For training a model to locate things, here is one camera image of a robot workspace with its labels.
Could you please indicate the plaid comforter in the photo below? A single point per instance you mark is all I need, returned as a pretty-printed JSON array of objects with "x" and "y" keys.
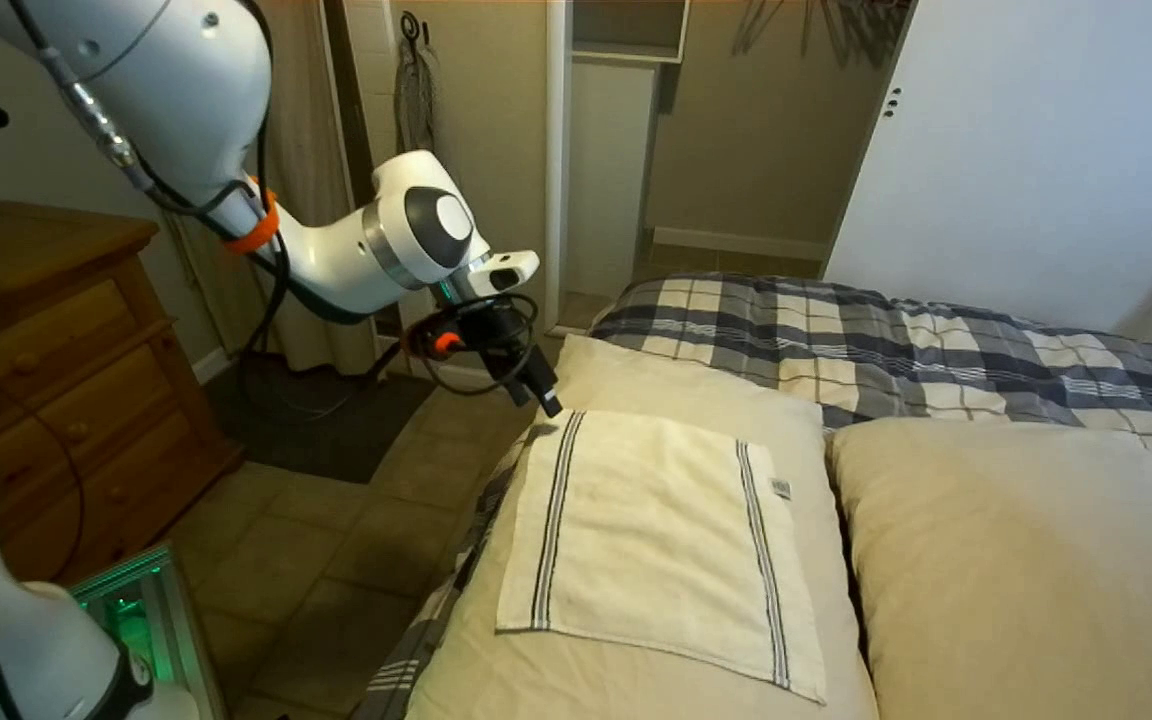
[{"x": 842, "y": 332}]

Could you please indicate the white towel with striped edges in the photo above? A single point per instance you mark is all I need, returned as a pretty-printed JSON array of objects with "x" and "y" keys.
[{"x": 656, "y": 544}]

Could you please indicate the beige pillow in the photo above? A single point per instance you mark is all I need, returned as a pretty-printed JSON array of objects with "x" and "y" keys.
[
  {"x": 680, "y": 381},
  {"x": 1030, "y": 575}
]

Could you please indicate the large white door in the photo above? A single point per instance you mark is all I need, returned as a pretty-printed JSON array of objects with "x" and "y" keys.
[{"x": 1042, "y": 162}]

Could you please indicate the beige curtain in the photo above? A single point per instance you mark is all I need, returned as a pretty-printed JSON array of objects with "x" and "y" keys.
[{"x": 322, "y": 83}]

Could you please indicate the black orange wrist camera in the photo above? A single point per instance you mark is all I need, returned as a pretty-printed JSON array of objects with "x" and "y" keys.
[{"x": 441, "y": 340}]

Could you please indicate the beige open door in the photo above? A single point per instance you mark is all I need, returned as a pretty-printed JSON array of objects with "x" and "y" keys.
[{"x": 509, "y": 104}]

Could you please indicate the wooden dresser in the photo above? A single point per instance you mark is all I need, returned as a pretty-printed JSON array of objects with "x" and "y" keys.
[{"x": 69, "y": 361}]

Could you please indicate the dark floor mat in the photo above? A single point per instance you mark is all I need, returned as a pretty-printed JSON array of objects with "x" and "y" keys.
[{"x": 310, "y": 424}]

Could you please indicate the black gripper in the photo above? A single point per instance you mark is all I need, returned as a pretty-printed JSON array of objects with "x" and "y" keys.
[{"x": 497, "y": 332}]

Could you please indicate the grey hanging cloth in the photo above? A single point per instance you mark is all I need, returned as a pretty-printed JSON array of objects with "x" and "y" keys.
[{"x": 417, "y": 94}]

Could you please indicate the narrow white closet door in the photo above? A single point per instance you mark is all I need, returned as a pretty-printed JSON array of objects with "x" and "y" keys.
[{"x": 611, "y": 173}]

